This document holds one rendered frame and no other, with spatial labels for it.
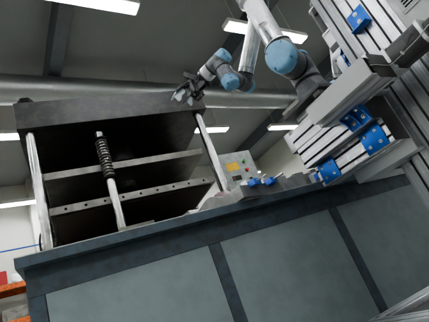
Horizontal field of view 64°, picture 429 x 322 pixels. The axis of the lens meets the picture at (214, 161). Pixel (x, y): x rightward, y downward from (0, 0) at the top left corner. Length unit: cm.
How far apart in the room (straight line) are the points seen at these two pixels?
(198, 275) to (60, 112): 154
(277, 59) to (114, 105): 145
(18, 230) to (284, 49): 759
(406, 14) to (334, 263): 101
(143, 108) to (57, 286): 156
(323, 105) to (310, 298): 78
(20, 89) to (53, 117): 261
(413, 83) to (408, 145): 22
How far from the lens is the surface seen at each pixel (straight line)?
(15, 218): 851
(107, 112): 249
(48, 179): 238
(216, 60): 161
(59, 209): 226
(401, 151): 136
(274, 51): 139
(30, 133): 243
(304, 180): 174
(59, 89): 510
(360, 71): 113
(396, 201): 203
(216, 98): 613
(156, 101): 260
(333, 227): 170
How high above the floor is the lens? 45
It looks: 22 degrees up
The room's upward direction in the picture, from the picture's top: 21 degrees counter-clockwise
